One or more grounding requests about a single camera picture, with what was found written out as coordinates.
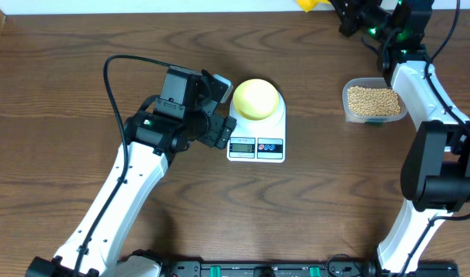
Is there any yellow measuring scoop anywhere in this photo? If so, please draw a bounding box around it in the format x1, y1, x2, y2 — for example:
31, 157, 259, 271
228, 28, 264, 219
296, 0, 330, 12

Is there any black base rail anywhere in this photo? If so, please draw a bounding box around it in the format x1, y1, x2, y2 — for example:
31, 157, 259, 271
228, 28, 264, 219
157, 260, 461, 277

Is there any white digital kitchen scale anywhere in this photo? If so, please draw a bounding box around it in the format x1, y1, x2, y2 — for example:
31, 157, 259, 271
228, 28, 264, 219
226, 91, 286, 163

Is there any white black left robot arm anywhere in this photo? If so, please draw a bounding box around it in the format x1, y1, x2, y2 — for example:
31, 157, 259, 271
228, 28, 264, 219
25, 66, 235, 276

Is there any green tape label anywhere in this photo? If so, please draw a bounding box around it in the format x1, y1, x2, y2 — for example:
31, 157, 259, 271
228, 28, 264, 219
365, 119, 383, 127

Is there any soybeans pile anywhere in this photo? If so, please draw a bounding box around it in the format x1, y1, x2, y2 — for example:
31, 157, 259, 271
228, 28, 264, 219
347, 86, 401, 116

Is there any yellow bowl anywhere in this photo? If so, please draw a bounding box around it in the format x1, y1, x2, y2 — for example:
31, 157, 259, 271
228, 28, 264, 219
232, 78, 279, 121

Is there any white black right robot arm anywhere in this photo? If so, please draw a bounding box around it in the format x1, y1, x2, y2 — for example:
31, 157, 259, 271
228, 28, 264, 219
330, 0, 470, 276

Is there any clear plastic container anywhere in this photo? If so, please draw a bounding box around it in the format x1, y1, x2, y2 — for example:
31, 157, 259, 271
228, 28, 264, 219
342, 78, 408, 124

